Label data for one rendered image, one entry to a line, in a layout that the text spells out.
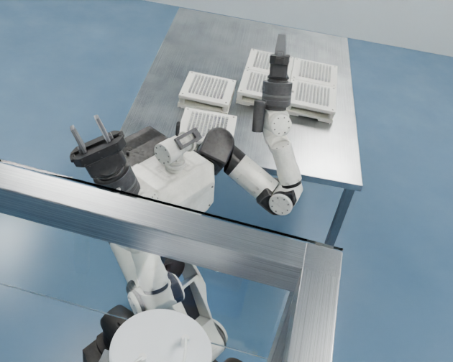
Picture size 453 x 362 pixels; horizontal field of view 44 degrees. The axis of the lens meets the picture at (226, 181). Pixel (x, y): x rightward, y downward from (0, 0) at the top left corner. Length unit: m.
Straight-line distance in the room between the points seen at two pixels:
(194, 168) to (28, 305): 1.52
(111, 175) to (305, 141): 1.54
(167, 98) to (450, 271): 1.95
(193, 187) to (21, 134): 2.47
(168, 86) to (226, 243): 2.06
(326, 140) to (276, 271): 1.86
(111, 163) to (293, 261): 0.53
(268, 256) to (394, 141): 3.65
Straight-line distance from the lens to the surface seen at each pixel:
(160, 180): 1.60
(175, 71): 3.02
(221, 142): 1.77
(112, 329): 2.43
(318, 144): 2.65
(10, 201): 0.97
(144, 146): 1.73
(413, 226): 3.75
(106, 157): 1.23
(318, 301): 0.83
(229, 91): 2.76
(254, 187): 1.79
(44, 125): 4.05
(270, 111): 1.68
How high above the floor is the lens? 2.33
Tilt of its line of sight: 40 degrees down
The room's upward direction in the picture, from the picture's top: 10 degrees clockwise
